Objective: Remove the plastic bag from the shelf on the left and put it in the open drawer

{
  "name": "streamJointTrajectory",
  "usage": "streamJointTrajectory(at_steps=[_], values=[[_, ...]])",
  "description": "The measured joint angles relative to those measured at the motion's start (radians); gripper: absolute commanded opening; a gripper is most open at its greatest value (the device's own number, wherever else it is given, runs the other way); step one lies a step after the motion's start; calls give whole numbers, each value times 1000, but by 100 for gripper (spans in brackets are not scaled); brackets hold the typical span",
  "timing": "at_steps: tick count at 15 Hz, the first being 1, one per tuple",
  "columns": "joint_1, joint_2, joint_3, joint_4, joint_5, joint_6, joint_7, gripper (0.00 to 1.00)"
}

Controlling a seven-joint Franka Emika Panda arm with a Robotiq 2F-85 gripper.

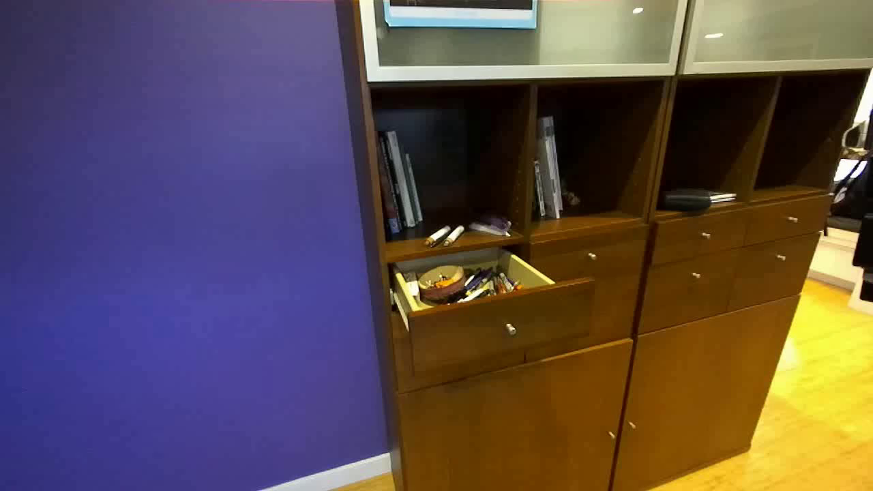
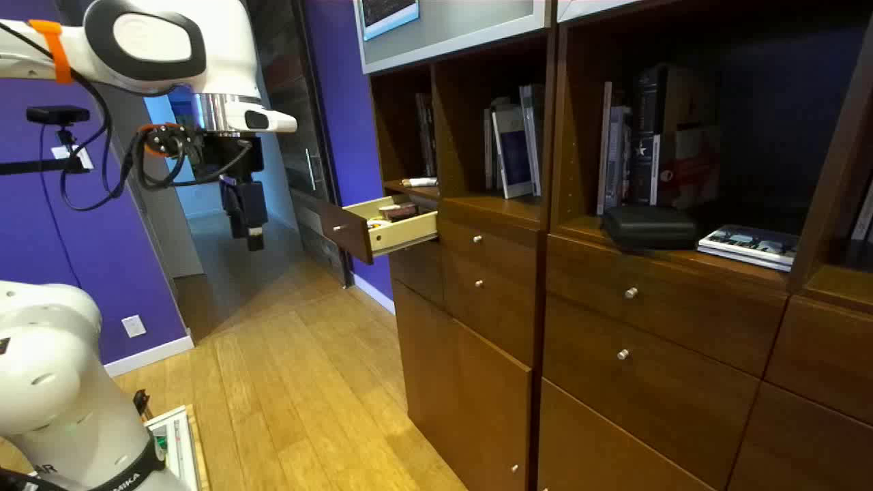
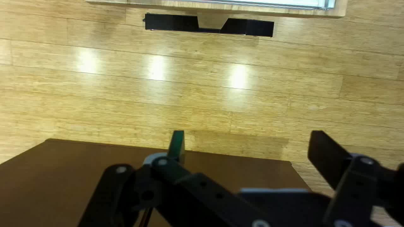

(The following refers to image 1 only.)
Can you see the blue framed picture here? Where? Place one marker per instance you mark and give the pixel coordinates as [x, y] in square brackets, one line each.
[459, 17]

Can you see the white baseboard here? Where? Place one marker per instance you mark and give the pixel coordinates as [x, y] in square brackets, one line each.
[336, 474]

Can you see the dark bag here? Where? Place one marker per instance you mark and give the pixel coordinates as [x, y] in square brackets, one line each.
[860, 191]

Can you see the thin grey upright book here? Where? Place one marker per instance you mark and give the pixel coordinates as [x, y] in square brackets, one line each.
[416, 190]

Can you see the wooden drawer with cream interior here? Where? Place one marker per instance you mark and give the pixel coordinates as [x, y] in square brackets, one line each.
[491, 333]

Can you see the items inside drawer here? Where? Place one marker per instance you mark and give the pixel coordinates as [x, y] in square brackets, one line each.
[442, 281]

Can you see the black flat case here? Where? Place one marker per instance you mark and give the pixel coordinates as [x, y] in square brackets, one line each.
[688, 198]

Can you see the closed wooden drawer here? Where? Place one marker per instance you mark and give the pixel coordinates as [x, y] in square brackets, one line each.
[583, 246]
[789, 218]
[691, 291]
[700, 239]
[772, 268]

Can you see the dark upright book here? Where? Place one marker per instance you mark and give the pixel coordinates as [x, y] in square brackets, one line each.
[388, 191]

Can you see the dark thin book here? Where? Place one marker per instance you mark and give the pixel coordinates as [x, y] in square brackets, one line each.
[538, 191]

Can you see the small silver knob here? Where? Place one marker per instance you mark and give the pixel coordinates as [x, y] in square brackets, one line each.
[512, 328]
[779, 258]
[613, 435]
[632, 424]
[696, 273]
[791, 218]
[704, 236]
[590, 258]

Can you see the brown wooden shelf cabinet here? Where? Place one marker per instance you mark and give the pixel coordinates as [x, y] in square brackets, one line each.
[509, 427]
[700, 390]

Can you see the frosted glass cabinet door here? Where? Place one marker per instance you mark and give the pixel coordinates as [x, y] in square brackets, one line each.
[601, 37]
[782, 30]

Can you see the silver pen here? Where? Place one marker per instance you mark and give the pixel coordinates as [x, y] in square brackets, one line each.
[475, 292]

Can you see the wooden cabinet door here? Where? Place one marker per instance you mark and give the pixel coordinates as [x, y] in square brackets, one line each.
[700, 390]
[509, 427]

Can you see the white flat book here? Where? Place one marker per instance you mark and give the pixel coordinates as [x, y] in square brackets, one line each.
[723, 198]

